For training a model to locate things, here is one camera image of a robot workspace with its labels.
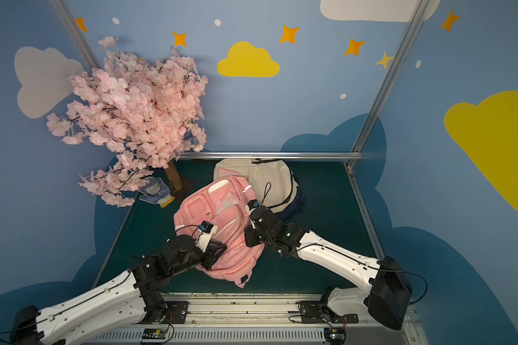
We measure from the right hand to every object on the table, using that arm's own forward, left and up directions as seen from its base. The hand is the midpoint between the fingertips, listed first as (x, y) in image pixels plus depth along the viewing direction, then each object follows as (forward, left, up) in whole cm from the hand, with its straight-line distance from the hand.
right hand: (247, 229), depth 78 cm
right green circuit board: (-29, -32, -20) cm, 48 cm away
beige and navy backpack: (+28, -10, -8) cm, 31 cm away
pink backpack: (+15, +12, -6) cm, 21 cm away
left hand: (-5, +8, -1) cm, 9 cm away
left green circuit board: (-32, +29, -17) cm, 47 cm away
